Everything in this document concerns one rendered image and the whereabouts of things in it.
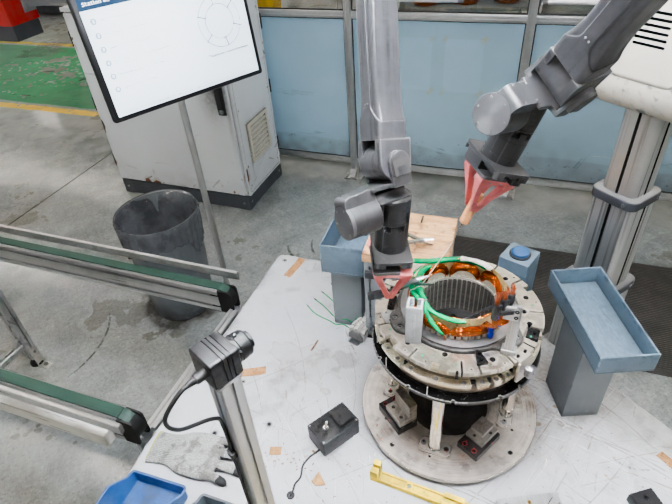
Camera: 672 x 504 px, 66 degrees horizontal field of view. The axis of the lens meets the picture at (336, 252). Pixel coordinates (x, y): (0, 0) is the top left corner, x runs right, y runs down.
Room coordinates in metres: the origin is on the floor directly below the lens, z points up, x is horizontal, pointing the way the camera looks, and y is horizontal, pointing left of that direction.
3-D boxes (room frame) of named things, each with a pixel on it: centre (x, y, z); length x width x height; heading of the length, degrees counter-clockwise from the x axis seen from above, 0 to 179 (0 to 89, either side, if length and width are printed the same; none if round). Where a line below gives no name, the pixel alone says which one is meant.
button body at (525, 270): (0.94, -0.43, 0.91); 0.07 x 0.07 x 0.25; 47
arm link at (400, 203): (0.72, -0.10, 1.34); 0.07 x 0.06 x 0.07; 119
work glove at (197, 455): (0.65, 0.33, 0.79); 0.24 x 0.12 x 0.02; 67
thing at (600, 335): (0.72, -0.51, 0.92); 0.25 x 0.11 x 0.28; 179
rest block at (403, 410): (0.68, -0.11, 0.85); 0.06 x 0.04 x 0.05; 26
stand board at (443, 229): (1.01, -0.18, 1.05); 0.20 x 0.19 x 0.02; 70
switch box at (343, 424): (0.67, 0.04, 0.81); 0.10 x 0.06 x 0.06; 124
